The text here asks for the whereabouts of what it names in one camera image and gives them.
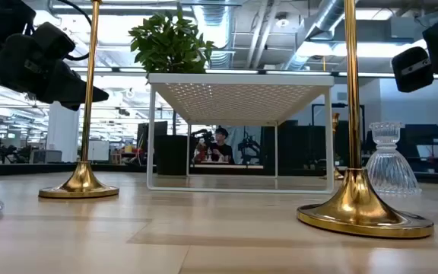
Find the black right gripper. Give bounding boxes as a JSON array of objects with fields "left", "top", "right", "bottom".
[{"left": 391, "top": 17, "right": 438, "bottom": 94}]

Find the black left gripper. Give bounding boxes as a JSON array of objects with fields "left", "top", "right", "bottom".
[{"left": 0, "top": 21, "right": 110, "bottom": 112}]

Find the tall gold candlestick holder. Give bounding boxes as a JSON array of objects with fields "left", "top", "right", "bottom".
[
  {"left": 297, "top": 0, "right": 435, "bottom": 240},
  {"left": 38, "top": 0, "right": 120, "bottom": 199}
]

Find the small gold candlestick holder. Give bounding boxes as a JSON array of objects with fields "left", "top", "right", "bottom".
[{"left": 319, "top": 112, "right": 346, "bottom": 181}]

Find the white cabinet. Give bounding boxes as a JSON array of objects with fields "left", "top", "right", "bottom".
[{"left": 87, "top": 139, "right": 110, "bottom": 163}]

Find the dark background monitor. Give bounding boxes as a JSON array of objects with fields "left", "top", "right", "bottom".
[
  {"left": 404, "top": 123, "right": 438, "bottom": 146},
  {"left": 137, "top": 120, "right": 169, "bottom": 153}
]

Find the grey box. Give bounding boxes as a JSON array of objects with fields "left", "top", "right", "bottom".
[{"left": 30, "top": 148, "right": 63, "bottom": 164}]

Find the black plant pot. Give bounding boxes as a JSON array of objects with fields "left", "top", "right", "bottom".
[{"left": 153, "top": 134, "right": 189, "bottom": 176}]

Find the green leafy plant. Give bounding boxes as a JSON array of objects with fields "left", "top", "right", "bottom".
[{"left": 128, "top": 9, "right": 215, "bottom": 75}]

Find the person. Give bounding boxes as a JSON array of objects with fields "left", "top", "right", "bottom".
[{"left": 192, "top": 127, "right": 236, "bottom": 165}]

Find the white perforated metal shelf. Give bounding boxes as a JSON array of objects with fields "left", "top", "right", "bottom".
[{"left": 145, "top": 72, "right": 335, "bottom": 195}]

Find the black metal table frame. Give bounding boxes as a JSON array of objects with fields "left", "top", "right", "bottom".
[{"left": 0, "top": 161, "right": 438, "bottom": 187}]

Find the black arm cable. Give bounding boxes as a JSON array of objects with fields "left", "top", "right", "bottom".
[{"left": 56, "top": 0, "right": 93, "bottom": 62}]

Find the black gantry frame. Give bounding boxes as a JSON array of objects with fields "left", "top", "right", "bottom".
[{"left": 311, "top": 101, "right": 366, "bottom": 168}]

